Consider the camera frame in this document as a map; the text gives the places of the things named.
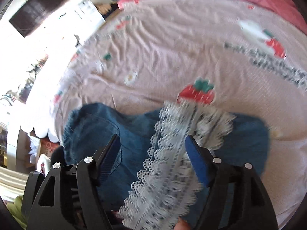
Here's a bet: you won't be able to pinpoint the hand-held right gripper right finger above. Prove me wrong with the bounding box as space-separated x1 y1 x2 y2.
185 135 279 230

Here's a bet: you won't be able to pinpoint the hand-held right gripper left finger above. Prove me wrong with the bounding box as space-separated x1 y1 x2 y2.
26 134 121 230

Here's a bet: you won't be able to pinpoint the denim pants with lace trim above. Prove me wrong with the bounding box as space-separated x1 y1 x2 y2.
61 101 271 230

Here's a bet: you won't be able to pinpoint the white scalloped bed sheet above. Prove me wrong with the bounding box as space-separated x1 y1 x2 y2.
21 121 60 142

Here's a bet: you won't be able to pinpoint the green cloth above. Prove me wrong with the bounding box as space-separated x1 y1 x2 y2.
6 195 28 223

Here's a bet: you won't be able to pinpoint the strawberry print quilt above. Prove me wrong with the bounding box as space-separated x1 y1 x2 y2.
49 0 307 230

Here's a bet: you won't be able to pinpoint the white dresser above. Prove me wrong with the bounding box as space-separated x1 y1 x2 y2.
55 0 106 44

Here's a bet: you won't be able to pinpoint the black television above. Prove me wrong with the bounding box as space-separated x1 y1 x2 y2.
8 0 70 38

